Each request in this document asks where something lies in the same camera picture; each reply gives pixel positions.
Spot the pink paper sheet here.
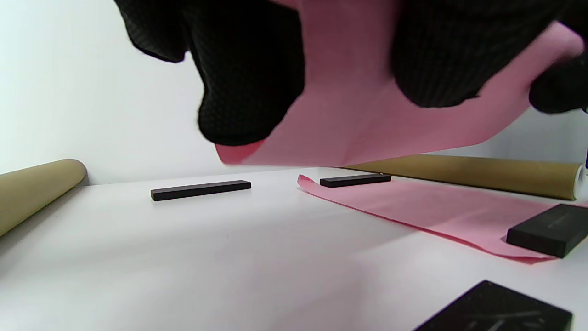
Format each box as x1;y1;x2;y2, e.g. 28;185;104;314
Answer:
297;174;588;264
215;0;585;167

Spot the brown cardboard mailing tube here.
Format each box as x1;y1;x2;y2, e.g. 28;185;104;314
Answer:
0;159;88;238
342;154;585;201

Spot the person's right hand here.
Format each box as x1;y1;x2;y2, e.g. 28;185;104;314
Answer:
528;51;588;114

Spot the black paperweight bar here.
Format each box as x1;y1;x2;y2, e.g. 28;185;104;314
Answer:
412;280;574;331
151;180;252;202
506;204;588;258
319;174;392;188

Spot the person's left hand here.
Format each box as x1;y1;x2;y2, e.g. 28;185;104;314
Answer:
113;0;588;147

